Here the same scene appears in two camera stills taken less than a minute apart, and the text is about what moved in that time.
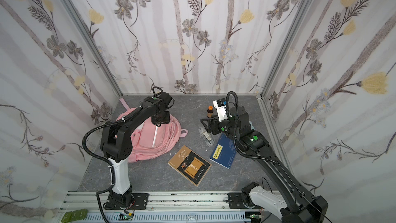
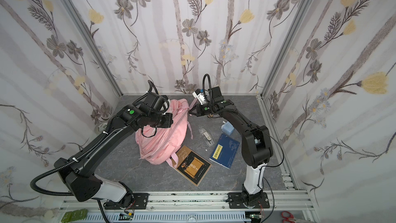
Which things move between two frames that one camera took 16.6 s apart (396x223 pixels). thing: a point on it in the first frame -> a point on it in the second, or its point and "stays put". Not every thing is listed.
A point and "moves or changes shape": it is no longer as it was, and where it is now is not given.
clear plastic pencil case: (206, 137) stays put
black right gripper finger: (208, 127) -> (193, 113)
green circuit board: (74, 215) stays put
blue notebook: (224, 152) stays put
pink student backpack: (151, 142) moves or changes shape
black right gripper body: (211, 125) -> (196, 109)
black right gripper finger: (208, 120) -> (191, 111)
